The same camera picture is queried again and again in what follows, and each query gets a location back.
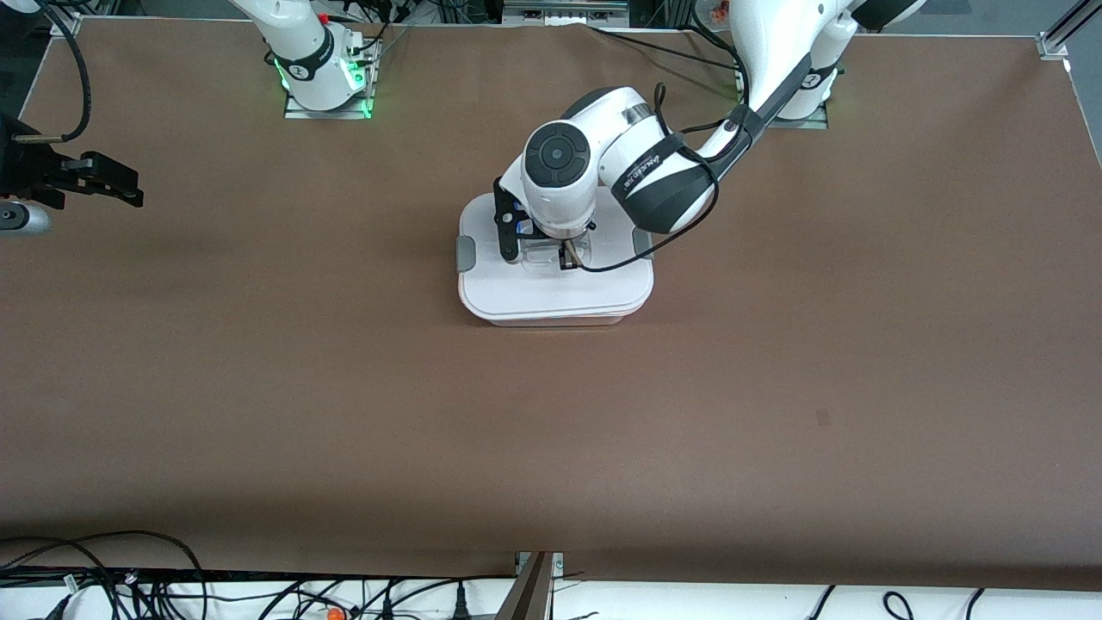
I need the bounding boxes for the white box lid grey latches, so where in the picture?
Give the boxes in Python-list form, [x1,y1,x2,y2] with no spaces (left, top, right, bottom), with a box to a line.
[455,194,653,321]

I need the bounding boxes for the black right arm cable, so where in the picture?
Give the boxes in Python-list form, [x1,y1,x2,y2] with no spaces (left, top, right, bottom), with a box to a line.
[12,0,94,146]

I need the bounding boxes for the aluminium profile post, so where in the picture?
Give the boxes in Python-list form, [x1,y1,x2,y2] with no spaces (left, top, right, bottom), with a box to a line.
[495,551,565,620]

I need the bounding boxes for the aluminium corner profile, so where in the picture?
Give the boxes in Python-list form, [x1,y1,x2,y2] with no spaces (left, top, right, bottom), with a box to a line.
[1037,0,1102,61]

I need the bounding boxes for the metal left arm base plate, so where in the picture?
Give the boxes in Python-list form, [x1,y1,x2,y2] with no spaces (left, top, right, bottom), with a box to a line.
[765,105,830,130]

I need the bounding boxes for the white plastic box base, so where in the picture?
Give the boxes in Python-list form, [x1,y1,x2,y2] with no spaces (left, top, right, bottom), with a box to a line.
[482,303,629,327]

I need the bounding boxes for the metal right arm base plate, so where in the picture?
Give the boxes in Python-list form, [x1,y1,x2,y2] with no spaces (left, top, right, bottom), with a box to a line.
[284,34,381,120]

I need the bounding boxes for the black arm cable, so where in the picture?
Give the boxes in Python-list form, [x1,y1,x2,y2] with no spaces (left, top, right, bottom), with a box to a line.
[12,0,94,146]
[560,24,752,274]

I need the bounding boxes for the looped black cable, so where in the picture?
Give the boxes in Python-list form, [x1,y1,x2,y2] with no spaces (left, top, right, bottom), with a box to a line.
[0,530,208,620]

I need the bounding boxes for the thin black table cable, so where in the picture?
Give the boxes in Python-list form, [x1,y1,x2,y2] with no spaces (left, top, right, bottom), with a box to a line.
[588,24,743,74]

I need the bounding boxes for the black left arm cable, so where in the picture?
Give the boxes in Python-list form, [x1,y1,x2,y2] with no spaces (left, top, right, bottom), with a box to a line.
[560,24,752,274]

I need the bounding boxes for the long black cable strip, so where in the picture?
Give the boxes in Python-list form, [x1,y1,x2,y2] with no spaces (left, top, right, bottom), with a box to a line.
[0,567,517,586]

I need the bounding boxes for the brown table cover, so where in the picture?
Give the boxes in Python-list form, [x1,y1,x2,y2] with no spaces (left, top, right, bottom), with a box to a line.
[0,19,1102,592]

